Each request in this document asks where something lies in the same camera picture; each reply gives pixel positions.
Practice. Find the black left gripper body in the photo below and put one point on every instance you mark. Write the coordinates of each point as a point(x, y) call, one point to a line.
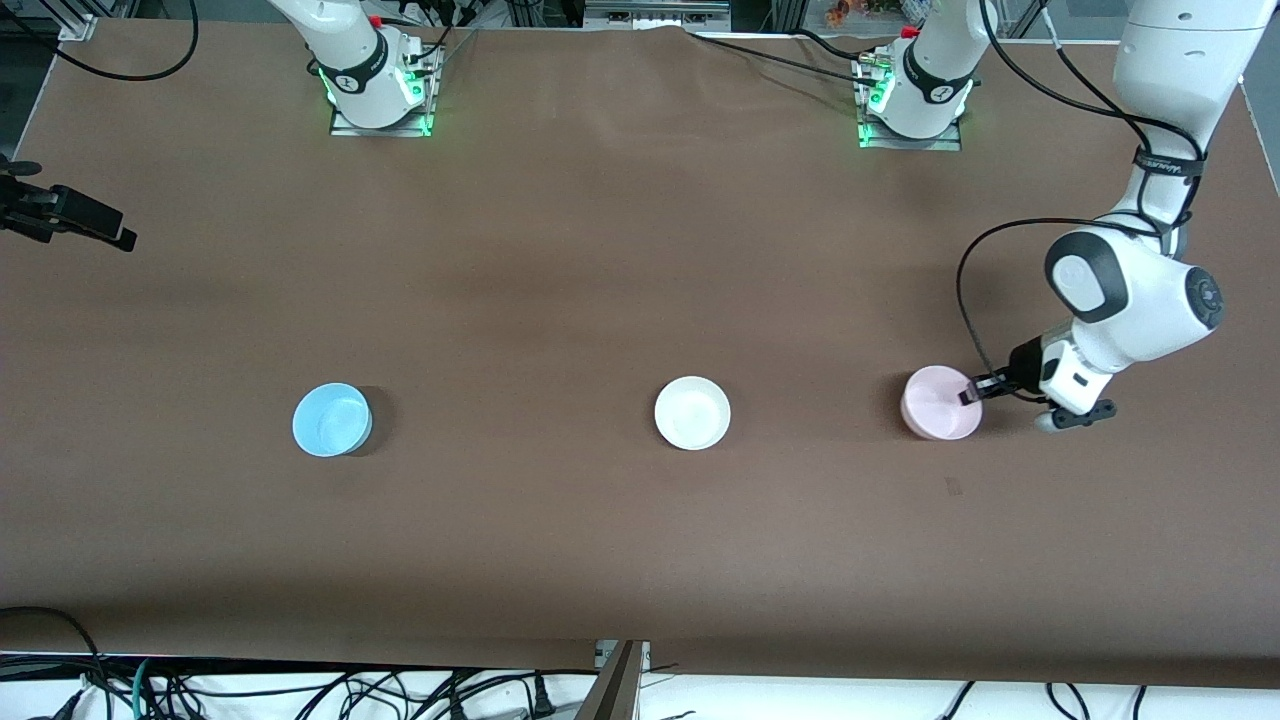
point(1024, 364)

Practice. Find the pink plastic bowl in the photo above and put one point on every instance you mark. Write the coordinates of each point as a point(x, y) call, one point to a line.
point(935, 405)

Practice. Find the blue plastic bowl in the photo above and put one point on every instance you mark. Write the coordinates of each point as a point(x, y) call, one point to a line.
point(330, 420)

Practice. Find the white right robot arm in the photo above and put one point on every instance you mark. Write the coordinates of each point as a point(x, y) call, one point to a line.
point(350, 60)

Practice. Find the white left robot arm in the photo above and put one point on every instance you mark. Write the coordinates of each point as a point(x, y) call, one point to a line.
point(1180, 60)

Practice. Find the white plastic bowl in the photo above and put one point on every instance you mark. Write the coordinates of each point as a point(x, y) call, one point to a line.
point(692, 413)

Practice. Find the brown table cover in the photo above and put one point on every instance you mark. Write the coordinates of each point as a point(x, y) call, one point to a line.
point(800, 550)

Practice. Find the orange patterned item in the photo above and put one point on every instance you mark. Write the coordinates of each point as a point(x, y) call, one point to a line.
point(850, 10)

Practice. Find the grey power strip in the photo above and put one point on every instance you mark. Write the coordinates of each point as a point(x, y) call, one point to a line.
point(655, 12)

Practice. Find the aluminium frame profile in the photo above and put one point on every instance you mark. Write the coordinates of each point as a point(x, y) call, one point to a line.
point(78, 28)

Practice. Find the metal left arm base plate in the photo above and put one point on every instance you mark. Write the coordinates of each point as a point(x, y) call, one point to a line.
point(905, 144)

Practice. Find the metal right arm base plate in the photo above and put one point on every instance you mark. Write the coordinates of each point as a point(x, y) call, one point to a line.
point(385, 131)

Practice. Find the grey metal post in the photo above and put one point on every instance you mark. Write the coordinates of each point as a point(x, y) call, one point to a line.
point(615, 690)

